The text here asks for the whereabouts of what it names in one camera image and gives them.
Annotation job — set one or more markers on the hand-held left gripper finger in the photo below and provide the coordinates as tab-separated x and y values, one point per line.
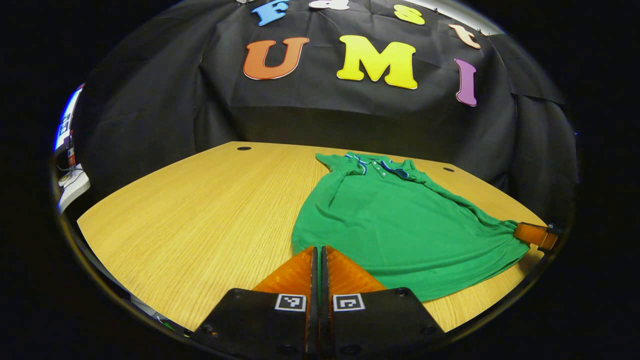
314	300
325	300

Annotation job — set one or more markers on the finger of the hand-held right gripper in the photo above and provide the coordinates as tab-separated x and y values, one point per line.
532	234

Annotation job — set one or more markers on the green T-shirt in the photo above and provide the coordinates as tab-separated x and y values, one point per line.
400	225

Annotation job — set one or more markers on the black backdrop cloth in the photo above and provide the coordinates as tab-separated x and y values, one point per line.
300	110

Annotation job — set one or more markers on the white power strip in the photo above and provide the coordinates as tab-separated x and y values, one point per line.
75	187

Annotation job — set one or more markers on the computer monitor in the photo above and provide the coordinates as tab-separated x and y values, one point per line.
64	125

